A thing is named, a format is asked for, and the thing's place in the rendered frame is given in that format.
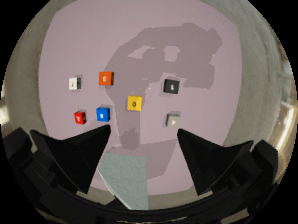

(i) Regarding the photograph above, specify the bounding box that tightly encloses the red block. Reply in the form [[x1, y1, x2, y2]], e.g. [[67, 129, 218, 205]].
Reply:
[[74, 111, 86, 124]]

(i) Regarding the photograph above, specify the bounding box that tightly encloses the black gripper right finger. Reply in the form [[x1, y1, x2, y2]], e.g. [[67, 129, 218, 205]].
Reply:
[[177, 128, 254, 196]]

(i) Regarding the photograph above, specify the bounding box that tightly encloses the yellow block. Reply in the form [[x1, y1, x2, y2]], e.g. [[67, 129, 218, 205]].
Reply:
[[128, 95, 142, 111]]

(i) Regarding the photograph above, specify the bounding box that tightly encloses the orange block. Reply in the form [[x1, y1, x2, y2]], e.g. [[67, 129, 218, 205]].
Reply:
[[98, 71, 114, 85]]

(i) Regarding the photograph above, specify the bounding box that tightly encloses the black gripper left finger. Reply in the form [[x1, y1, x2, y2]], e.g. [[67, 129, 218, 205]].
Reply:
[[31, 124, 110, 194]]

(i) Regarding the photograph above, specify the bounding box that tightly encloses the blue block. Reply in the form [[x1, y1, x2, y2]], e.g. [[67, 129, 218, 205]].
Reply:
[[96, 107, 110, 121]]

